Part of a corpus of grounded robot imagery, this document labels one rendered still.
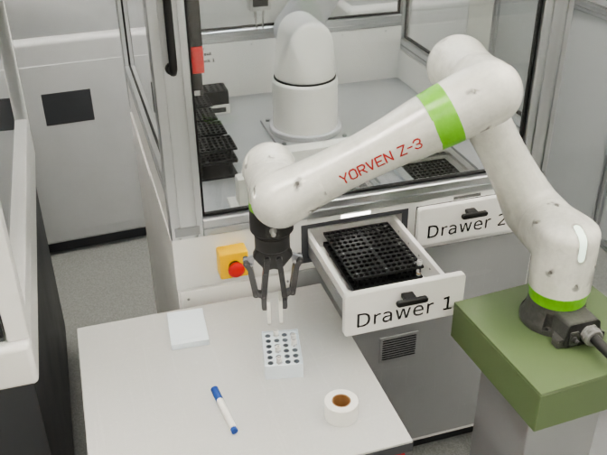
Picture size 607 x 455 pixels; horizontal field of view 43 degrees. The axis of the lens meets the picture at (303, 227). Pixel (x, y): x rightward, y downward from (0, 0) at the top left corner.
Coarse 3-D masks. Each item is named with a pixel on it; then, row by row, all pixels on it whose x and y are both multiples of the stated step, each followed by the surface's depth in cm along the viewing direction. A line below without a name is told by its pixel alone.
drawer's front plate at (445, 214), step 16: (432, 208) 198; (448, 208) 200; (464, 208) 201; (480, 208) 203; (496, 208) 205; (416, 224) 201; (432, 224) 201; (448, 224) 202; (496, 224) 207; (416, 240) 202; (432, 240) 203; (448, 240) 205
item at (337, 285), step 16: (336, 224) 198; (352, 224) 199; (368, 224) 201; (400, 224) 198; (320, 240) 199; (320, 256) 186; (416, 256) 190; (320, 272) 187; (336, 272) 189; (432, 272) 182; (336, 288) 177
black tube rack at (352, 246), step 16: (384, 224) 198; (336, 240) 191; (352, 240) 190; (368, 240) 190; (384, 240) 190; (400, 240) 190; (336, 256) 189; (352, 256) 184; (368, 256) 184; (384, 256) 183; (400, 256) 183; (352, 272) 178; (384, 272) 180; (352, 288) 177
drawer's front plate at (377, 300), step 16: (368, 288) 167; (384, 288) 167; (400, 288) 168; (416, 288) 169; (432, 288) 171; (448, 288) 172; (352, 304) 166; (368, 304) 167; (384, 304) 169; (416, 304) 172; (432, 304) 173; (352, 320) 168; (400, 320) 173; (416, 320) 174
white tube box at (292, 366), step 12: (264, 336) 174; (288, 336) 174; (264, 348) 170; (288, 348) 170; (300, 348) 170; (264, 360) 167; (288, 360) 167; (300, 360) 167; (276, 372) 166; (288, 372) 166; (300, 372) 167
